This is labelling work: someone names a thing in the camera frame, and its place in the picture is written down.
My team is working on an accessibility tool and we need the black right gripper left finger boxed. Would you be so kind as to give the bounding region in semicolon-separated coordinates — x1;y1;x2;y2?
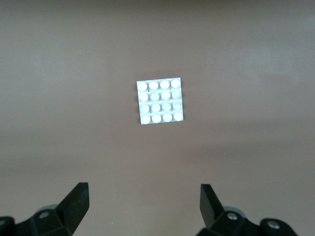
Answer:
0;182;89;236

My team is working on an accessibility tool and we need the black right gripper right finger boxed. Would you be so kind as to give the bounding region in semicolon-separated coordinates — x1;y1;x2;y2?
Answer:
196;183;299;236

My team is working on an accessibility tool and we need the white studded base plate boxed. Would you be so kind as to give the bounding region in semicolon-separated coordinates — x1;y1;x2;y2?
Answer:
136;78;185;125

